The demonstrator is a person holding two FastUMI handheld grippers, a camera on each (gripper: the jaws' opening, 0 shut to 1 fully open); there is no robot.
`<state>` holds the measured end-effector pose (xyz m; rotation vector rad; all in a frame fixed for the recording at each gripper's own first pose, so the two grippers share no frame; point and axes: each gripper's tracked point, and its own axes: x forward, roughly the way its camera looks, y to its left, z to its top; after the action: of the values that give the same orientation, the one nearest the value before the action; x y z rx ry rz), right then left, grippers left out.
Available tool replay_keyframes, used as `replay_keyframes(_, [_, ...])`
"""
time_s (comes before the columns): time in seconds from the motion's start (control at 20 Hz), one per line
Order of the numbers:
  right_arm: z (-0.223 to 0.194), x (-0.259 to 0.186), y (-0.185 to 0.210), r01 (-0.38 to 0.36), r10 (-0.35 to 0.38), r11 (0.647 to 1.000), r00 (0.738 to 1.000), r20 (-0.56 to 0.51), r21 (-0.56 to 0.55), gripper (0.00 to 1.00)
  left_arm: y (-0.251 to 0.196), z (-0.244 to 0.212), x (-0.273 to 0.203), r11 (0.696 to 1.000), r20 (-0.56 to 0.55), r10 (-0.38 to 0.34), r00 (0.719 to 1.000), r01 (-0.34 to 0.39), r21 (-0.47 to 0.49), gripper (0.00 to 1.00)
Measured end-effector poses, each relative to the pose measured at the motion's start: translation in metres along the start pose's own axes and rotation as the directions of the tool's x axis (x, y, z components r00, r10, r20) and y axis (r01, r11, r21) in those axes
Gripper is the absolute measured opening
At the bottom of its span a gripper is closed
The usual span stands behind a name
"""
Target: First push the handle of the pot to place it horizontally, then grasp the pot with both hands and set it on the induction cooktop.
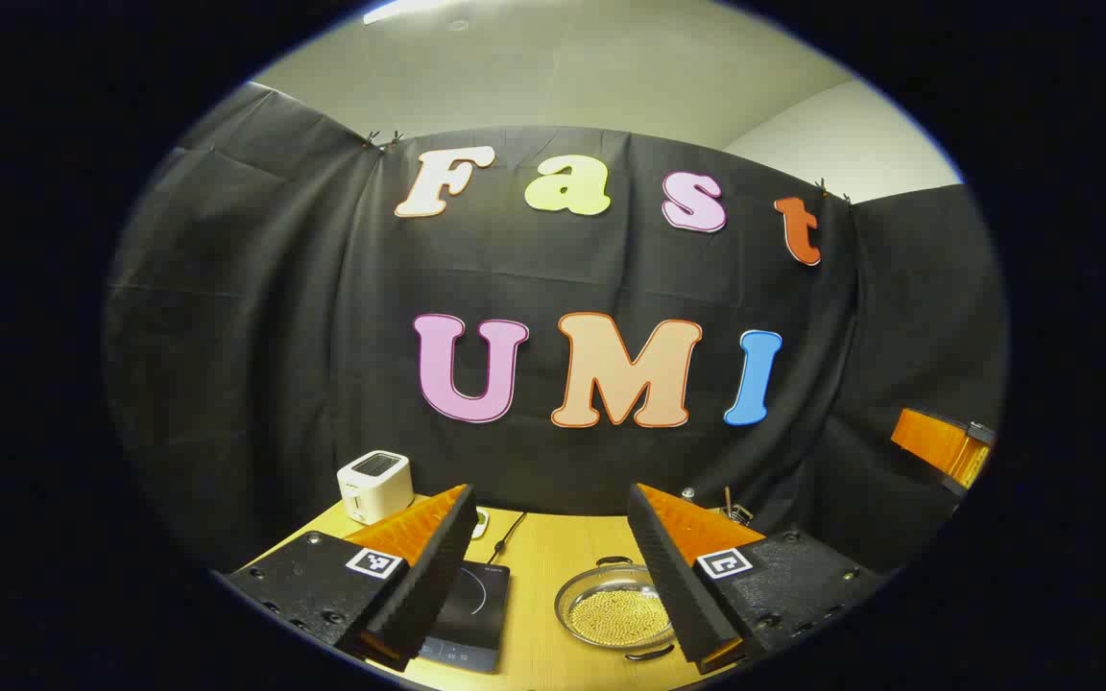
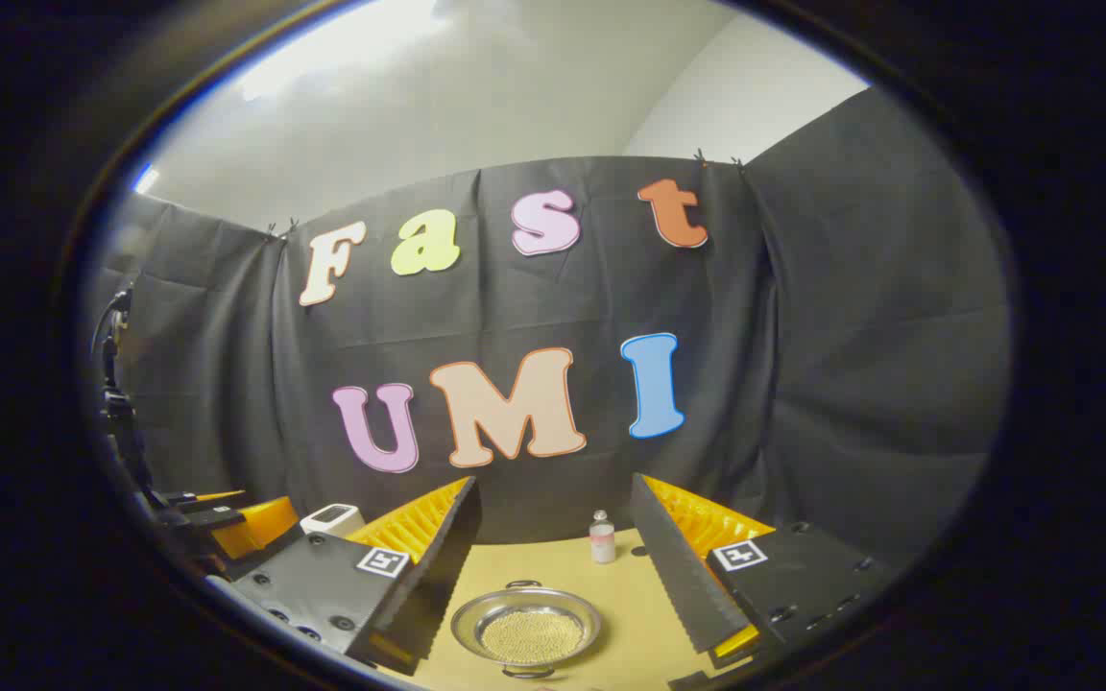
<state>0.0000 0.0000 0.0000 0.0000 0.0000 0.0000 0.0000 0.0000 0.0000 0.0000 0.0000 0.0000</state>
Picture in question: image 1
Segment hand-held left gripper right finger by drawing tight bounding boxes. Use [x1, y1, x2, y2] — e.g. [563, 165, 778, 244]
[627, 483, 885, 676]

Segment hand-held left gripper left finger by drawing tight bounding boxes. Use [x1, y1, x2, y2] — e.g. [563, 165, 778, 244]
[225, 483, 480, 673]

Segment black induction cooktop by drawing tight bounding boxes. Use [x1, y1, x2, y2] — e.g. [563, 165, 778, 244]
[416, 561, 512, 674]

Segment stainless steel pot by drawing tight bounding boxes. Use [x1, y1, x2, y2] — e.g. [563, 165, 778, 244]
[554, 555, 679, 663]

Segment pile of yellow soybeans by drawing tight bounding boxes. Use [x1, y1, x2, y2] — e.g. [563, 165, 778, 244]
[567, 587, 674, 646]

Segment white toaster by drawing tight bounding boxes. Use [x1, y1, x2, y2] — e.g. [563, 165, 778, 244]
[337, 450, 415, 525]

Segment black power cable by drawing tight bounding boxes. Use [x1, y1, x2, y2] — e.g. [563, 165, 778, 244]
[488, 512, 528, 565]

